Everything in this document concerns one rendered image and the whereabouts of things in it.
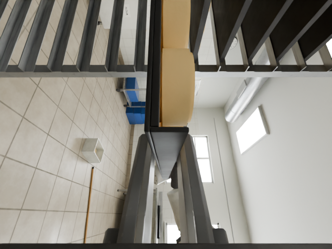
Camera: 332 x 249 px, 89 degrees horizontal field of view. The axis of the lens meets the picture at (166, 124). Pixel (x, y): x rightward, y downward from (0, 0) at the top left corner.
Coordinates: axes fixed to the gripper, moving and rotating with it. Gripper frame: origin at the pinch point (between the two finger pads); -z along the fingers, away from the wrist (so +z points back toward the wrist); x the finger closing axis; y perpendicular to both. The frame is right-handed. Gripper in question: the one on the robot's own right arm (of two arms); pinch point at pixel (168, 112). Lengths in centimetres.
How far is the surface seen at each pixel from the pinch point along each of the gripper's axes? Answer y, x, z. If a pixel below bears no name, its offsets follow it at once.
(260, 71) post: -7.5, 30.2, -11.8
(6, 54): -11, -55, -16
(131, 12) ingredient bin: -228, -50, -60
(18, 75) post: -8, -50, -10
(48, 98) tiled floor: -97, -106, 25
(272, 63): -8.4, 33.9, -14.4
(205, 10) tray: 4.3, 7.9, -26.7
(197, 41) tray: -2.0, 7.7, -20.4
